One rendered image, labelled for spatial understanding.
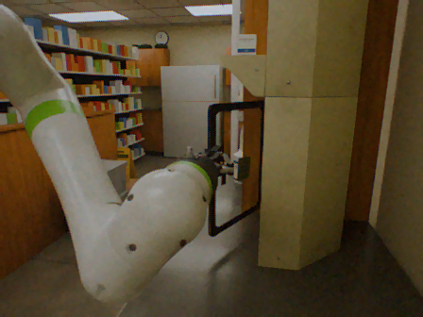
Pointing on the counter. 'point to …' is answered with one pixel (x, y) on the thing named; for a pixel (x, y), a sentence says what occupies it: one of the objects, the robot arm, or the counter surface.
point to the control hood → (248, 71)
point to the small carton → (246, 44)
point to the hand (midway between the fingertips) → (215, 154)
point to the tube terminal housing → (308, 126)
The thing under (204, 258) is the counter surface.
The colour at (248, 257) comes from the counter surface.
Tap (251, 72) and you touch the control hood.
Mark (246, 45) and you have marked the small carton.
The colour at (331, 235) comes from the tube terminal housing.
